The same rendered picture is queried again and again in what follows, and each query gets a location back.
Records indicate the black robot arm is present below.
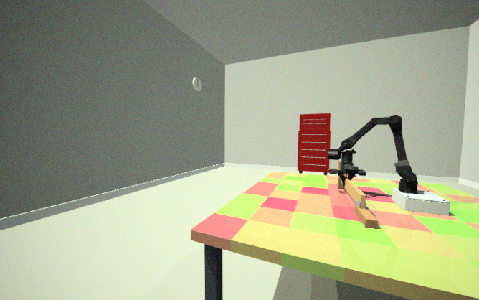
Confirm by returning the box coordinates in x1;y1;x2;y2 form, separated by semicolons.
328;115;418;194

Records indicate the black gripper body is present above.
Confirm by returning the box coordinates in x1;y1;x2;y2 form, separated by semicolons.
329;160;366;176

